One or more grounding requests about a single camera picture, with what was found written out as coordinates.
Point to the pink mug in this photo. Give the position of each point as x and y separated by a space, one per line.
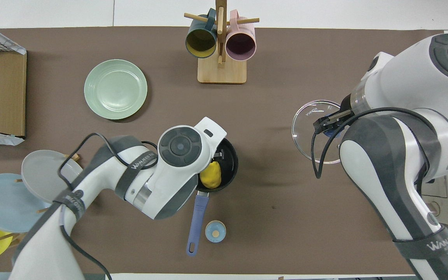
240 46

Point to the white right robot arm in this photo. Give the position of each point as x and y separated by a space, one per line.
414 116

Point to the dark teal mug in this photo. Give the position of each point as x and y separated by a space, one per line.
200 42

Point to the glass lid with blue knob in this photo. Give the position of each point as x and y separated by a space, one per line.
305 128

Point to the brown table mat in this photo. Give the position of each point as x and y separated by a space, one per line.
286 214

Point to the wooden mug rack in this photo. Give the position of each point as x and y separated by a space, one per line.
222 72

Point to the grey plate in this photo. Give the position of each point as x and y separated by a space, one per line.
43 175

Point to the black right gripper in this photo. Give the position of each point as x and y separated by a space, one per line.
347 107

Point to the light green plate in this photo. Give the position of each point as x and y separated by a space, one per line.
115 89

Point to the wooden shelf box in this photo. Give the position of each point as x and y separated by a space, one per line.
6 93

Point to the small blue call bell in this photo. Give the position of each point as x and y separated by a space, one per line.
215 231

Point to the yellow potato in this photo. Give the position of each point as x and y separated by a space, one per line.
211 177

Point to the dark blue saucepan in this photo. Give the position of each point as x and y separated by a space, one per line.
196 217

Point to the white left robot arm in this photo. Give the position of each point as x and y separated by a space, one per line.
103 182

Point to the wooden plate rack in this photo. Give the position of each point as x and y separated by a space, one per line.
4 237

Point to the light blue plate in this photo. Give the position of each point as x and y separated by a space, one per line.
6 202

